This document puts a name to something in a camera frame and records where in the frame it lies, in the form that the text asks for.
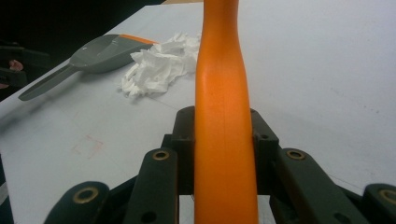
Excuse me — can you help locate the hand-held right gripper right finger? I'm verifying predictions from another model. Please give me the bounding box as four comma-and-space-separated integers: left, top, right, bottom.
250, 108, 280, 196

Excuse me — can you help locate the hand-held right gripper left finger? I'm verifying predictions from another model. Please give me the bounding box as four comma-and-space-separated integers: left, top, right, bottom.
162, 105, 196, 196

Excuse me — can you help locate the grey dustpan with orange edge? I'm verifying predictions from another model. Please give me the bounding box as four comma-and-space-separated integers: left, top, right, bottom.
18, 33, 158, 102

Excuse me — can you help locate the white paper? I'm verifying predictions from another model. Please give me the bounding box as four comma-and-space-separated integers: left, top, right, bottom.
119, 32, 202, 99

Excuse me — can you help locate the wooden table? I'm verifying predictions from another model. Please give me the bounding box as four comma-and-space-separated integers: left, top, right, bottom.
161, 0, 205, 6

